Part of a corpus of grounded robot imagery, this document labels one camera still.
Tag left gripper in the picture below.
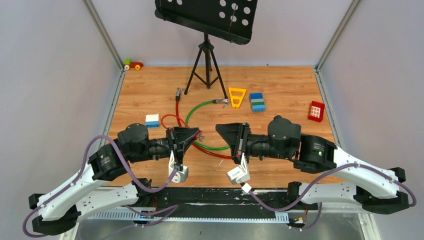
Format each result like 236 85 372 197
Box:
130 126 200 165

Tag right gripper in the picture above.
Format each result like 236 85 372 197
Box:
214 122 290 166

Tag red padlock with thin cable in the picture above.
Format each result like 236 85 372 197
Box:
160 113 204 140

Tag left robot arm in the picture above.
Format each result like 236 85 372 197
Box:
22 123 202 238

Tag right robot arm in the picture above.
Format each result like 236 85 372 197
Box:
215 115 416 215

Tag white blue block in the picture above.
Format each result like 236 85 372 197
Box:
145 114 161 128

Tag yellow triangular plastic piece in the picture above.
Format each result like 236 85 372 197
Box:
228 87 247 109

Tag blue green stacked blocks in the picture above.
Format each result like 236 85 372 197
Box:
249 92 266 113

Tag red window block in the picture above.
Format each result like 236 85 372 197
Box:
307 101 326 123

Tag toy car red green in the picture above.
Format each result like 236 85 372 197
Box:
123 58 144 71

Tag black music stand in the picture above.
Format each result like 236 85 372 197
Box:
154 0 258 101

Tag green cable lock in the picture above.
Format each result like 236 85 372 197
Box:
185 98 230 151

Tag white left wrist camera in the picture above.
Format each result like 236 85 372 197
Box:
168 150 189 183

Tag thick red cable lock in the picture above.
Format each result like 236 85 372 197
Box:
175 88 231 159

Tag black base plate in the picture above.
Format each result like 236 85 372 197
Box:
131 187 276 219

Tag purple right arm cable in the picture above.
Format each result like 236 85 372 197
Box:
248 162 417 232

